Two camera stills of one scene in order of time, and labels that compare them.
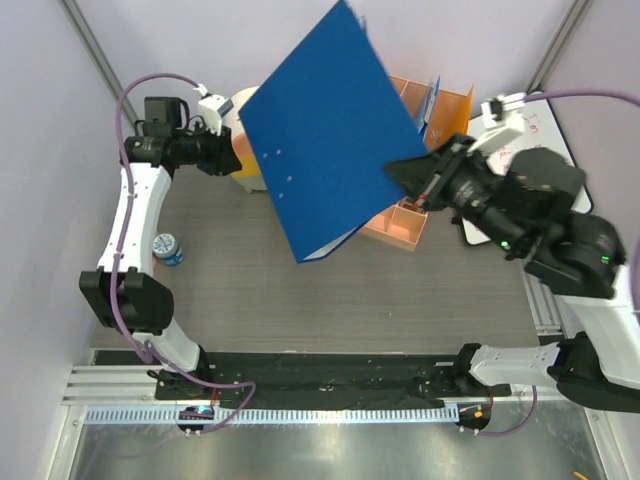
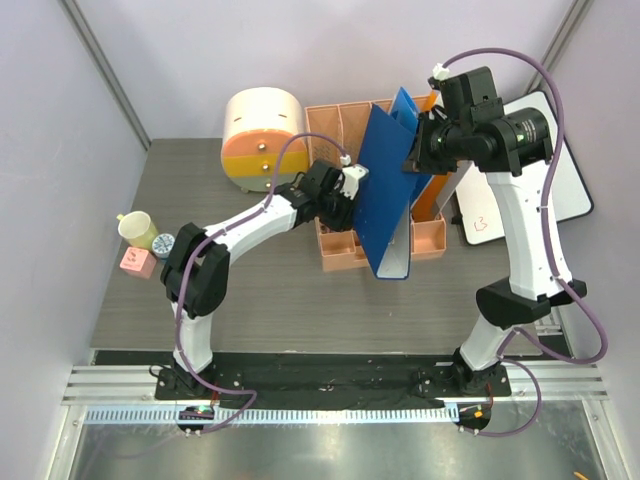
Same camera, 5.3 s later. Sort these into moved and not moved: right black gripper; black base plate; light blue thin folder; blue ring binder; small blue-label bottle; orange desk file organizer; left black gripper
Moved: orange desk file organizer; right black gripper; left black gripper; blue ring binder; light blue thin folder
Not moved: small blue-label bottle; black base plate
